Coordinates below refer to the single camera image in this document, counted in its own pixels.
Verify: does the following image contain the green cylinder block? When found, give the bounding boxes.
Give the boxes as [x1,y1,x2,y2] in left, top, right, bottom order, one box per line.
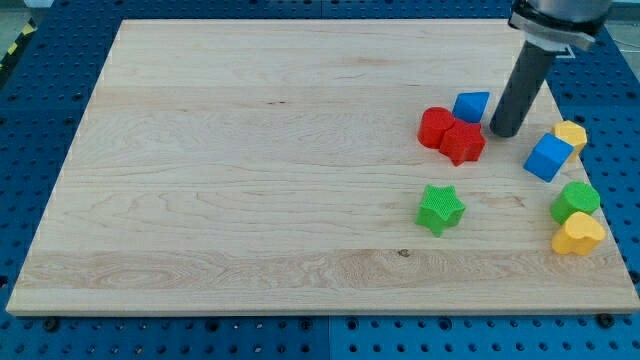
[550,181,601,224]

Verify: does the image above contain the green star block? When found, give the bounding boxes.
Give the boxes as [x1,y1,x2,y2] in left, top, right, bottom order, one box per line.
[415,185,466,237]

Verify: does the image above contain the light wooden board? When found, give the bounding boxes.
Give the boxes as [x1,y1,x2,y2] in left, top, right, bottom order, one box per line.
[7,20,639,317]

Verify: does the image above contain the blue cube block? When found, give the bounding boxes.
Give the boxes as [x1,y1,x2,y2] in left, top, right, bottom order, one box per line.
[523,133,574,182]

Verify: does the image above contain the yellow hexagon block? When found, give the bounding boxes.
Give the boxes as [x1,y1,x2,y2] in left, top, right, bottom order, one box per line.
[551,121,588,162]

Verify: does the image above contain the red star block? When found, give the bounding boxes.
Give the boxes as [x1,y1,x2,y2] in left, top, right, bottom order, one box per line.
[439,118,486,166]

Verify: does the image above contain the red cylinder block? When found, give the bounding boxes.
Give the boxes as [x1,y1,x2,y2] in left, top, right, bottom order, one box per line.
[417,107,454,149]

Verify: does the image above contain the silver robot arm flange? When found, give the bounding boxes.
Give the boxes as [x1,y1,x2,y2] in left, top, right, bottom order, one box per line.
[508,0,613,52]

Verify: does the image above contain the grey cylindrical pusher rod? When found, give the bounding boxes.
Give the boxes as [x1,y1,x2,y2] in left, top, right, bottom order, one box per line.
[490,41,557,138]

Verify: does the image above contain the blue triangle block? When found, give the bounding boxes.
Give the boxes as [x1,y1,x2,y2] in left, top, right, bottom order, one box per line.
[452,92,490,123]

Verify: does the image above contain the yellow heart block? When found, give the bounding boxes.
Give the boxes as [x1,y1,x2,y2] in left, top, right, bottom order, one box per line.
[551,212,606,256]

